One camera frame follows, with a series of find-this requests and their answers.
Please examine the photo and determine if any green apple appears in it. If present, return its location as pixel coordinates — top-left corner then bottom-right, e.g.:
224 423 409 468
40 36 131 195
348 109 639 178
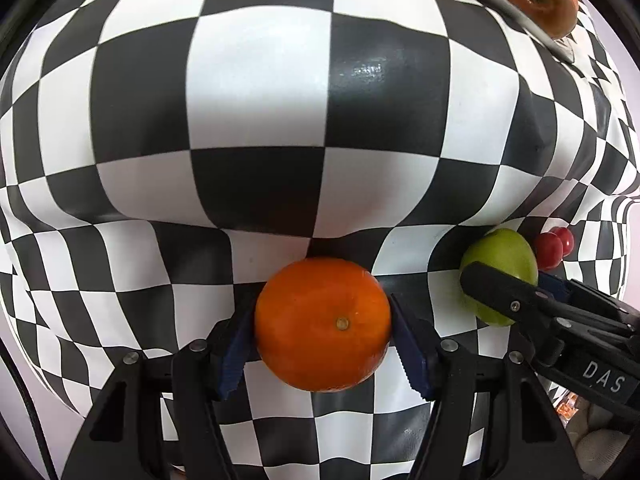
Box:
460 229 538 327

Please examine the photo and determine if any black white checkered cloth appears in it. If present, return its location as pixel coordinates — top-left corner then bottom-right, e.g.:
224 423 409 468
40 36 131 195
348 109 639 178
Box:
0 0 640 480

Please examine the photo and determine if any red cherry tomato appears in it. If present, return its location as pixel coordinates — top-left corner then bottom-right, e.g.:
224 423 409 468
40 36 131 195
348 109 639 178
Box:
533 232 564 271
551 226 575 257

